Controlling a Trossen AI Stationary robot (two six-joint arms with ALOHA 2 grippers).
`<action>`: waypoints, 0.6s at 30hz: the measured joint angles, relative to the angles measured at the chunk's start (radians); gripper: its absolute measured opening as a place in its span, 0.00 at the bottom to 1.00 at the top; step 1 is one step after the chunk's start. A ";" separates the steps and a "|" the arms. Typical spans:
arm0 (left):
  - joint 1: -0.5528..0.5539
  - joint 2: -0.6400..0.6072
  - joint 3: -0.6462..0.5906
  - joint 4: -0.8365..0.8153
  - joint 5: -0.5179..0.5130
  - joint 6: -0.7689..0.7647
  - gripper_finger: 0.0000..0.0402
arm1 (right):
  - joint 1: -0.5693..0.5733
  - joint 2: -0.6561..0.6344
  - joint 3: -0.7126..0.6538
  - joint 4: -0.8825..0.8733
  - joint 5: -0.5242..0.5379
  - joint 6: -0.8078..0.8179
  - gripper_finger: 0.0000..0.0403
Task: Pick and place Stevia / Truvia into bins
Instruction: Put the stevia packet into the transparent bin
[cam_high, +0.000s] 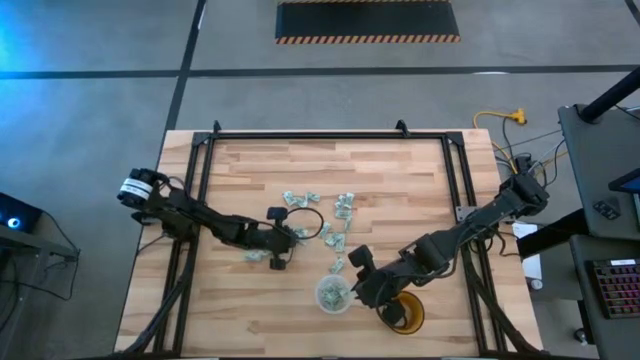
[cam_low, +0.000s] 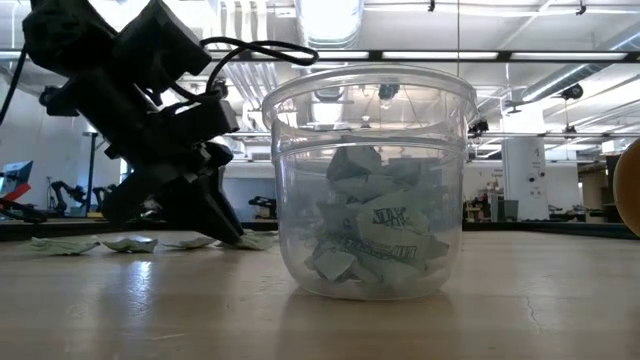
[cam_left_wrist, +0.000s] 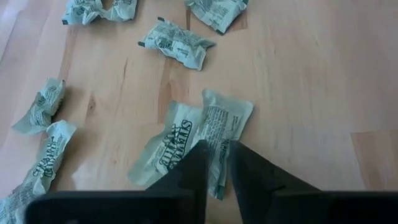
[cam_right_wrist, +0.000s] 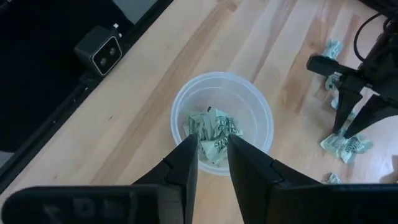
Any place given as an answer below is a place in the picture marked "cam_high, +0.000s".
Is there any black controller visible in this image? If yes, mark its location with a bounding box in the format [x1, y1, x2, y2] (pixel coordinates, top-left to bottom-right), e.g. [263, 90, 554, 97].
[592, 199, 621, 221]

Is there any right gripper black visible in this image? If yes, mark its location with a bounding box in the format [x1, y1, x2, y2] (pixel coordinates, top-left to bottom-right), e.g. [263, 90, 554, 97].
[347, 243, 409, 329]

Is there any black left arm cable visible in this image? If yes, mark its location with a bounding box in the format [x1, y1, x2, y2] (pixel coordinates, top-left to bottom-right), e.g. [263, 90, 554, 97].
[284, 206, 326, 241]

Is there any monitor with blue screen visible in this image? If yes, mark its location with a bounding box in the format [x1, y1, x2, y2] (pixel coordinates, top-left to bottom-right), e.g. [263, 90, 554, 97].
[607, 167, 640, 195]

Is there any backlit black keyboard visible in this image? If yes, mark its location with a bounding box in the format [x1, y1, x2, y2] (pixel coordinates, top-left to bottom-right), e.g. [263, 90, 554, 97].
[584, 257, 640, 320]

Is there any black desk crossbar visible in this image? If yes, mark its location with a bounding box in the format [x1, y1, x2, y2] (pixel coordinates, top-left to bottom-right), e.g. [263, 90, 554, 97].
[516, 208, 590, 260]

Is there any dark charcoal desk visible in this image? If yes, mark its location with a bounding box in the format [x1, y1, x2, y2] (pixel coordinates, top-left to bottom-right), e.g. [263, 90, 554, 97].
[568, 234, 640, 360]

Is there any black metal table frame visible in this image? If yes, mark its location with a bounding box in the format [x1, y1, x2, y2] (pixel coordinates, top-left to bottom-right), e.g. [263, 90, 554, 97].
[119, 129, 544, 360]

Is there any black hazard-striped floor mat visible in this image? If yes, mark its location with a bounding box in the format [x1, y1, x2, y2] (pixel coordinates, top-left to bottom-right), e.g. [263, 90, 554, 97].
[274, 0, 462, 46]

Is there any black metal side stand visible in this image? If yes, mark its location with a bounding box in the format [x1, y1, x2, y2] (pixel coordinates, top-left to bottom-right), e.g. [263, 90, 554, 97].
[0, 227, 81, 306]

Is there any yellow extension cord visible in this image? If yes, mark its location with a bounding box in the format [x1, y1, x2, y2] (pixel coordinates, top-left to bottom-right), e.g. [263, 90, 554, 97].
[472, 107, 569, 184]

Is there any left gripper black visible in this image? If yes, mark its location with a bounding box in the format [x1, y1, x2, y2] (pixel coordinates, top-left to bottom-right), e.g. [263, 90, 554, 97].
[258, 205, 300, 272]

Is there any amber glass mug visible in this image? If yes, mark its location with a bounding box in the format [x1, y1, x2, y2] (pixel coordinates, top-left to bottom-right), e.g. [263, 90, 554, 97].
[375, 289, 426, 336]

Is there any black computer with blue light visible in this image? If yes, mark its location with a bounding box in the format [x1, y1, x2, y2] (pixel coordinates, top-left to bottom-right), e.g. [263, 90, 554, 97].
[0, 192, 44, 234]

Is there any black power strip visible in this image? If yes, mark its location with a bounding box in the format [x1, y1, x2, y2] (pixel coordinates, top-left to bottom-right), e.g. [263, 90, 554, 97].
[514, 153, 535, 175]

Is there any white paper sheet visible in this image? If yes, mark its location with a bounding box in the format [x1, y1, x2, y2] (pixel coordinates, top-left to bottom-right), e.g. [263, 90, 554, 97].
[510, 221, 544, 281]

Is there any clear plastic cup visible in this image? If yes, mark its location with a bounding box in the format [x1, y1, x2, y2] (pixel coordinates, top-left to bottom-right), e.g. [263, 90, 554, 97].
[314, 273, 355, 316]

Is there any black pole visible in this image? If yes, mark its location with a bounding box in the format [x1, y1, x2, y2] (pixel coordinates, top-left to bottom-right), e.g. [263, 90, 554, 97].
[578, 64, 640, 124]

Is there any grey desk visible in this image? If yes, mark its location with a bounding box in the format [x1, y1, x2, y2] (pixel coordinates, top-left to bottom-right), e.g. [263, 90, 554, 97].
[557, 103, 640, 241]

